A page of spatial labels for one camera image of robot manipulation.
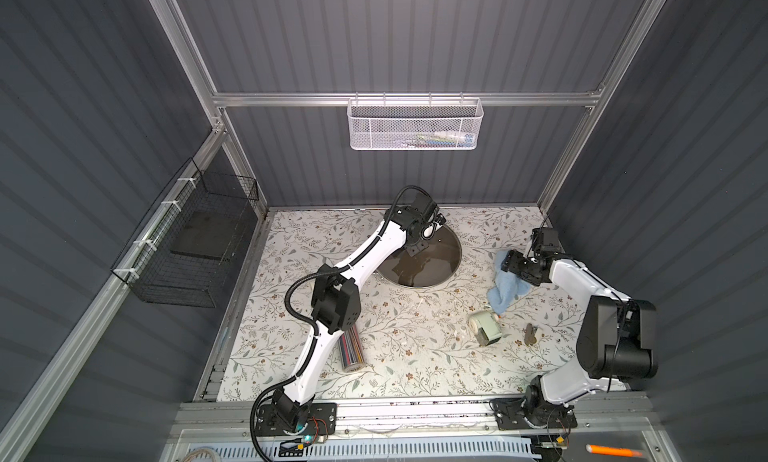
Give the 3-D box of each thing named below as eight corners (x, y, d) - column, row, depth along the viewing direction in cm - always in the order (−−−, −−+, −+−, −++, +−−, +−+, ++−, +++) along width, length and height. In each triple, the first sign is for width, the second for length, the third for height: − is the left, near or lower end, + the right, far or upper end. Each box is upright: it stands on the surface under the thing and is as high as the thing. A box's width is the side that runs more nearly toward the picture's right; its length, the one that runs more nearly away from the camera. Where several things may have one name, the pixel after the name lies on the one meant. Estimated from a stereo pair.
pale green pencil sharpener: (478, 348, 87) (483, 341, 83) (466, 321, 92) (469, 314, 88) (499, 341, 88) (504, 335, 84) (485, 316, 93) (490, 308, 89)
